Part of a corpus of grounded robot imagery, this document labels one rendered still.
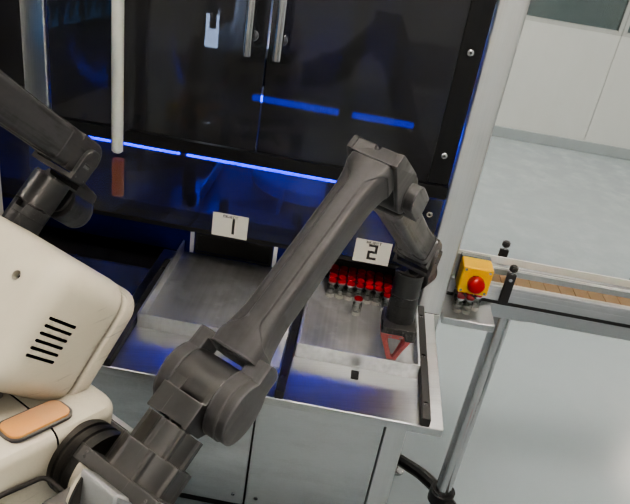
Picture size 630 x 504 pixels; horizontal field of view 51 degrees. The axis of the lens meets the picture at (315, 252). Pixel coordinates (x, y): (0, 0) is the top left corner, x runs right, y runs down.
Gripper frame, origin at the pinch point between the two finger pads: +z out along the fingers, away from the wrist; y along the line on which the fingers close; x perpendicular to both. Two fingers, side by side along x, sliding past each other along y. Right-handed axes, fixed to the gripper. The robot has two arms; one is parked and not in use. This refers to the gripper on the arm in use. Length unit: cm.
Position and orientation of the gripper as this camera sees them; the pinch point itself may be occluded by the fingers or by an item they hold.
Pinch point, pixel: (390, 357)
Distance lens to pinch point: 141.2
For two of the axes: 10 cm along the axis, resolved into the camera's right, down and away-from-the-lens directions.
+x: -9.8, -1.8, 0.3
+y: 0.9, -3.4, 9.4
